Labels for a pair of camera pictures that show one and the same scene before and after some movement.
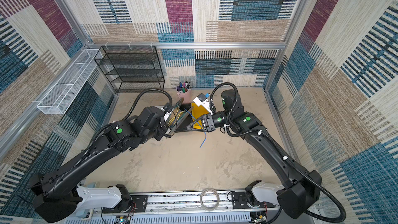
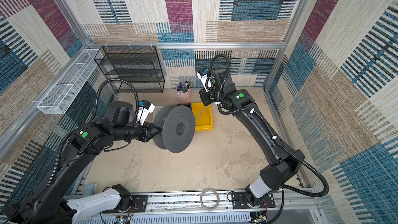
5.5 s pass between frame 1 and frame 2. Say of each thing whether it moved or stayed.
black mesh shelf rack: stayed
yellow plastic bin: stayed
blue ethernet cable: moved
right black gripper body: moved
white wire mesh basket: stayed
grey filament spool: moved
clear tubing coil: stayed
